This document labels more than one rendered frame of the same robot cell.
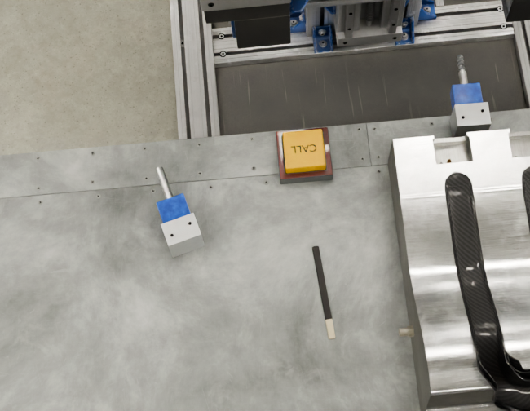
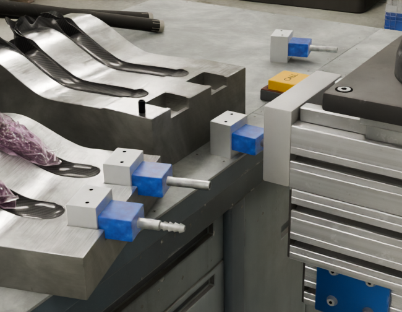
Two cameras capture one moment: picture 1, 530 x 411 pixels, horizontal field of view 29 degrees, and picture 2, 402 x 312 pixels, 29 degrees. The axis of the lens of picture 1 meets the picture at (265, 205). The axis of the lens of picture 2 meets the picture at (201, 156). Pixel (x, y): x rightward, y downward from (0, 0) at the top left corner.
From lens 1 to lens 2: 1.95 m
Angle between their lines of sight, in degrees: 77
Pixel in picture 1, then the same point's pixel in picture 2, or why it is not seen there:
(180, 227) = (283, 33)
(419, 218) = (176, 60)
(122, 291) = not seen: hidden behind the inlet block
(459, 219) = (154, 72)
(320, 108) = not seen: outside the picture
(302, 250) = not seen: hidden behind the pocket
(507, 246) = (109, 77)
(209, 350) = (205, 49)
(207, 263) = (257, 59)
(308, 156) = (282, 77)
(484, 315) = (81, 44)
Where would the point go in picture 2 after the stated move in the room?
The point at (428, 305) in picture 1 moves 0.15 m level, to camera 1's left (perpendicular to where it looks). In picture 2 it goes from (117, 39) to (165, 19)
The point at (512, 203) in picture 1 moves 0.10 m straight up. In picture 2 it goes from (133, 85) to (129, 21)
